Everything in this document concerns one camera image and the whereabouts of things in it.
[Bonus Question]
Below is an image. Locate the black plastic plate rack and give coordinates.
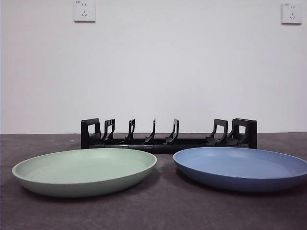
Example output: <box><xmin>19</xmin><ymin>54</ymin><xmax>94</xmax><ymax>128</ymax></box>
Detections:
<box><xmin>81</xmin><ymin>117</ymin><xmax>258</xmax><ymax>155</ymax></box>

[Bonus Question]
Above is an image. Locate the white wall socket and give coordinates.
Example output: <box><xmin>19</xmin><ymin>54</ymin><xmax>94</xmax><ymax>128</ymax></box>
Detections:
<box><xmin>73</xmin><ymin>0</ymin><xmax>96</xmax><ymax>23</ymax></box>
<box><xmin>281</xmin><ymin>2</ymin><xmax>302</xmax><ymax>25</ymax></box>

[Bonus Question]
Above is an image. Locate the blue round plate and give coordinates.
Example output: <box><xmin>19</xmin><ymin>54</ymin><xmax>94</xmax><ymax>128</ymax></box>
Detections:
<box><xmin>172</xmin><ymin>147</ymin><xmax>307</xmax><ymax>193</ymax></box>

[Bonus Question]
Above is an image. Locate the pale green round plate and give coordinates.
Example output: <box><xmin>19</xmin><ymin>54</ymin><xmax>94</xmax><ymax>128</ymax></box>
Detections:
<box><xmin>12</xmin><ymin>148</ymin><xmax>158</xmax><ymax>198</ymax></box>

